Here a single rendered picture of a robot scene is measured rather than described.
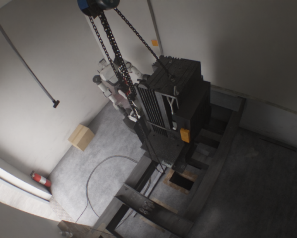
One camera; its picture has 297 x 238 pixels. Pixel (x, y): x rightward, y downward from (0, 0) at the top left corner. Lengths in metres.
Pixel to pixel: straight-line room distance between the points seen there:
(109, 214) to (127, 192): 0.33
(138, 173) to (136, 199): 0.31
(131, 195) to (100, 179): 1.16
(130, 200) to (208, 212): 1.13
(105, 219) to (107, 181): 1.03
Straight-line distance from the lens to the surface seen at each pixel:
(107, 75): 2.47
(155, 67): 1.65
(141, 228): 2.62
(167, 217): 1.88
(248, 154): 2.87
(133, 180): 2.07
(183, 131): 1.41
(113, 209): 2.07
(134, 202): 1.99
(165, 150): 1.85
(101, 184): 3.02
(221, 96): 2.60
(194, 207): 1.88
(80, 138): 3.38
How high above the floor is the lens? 2.52
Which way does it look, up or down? 49 degrees down
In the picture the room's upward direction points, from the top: 22 degrees counter-clockwise
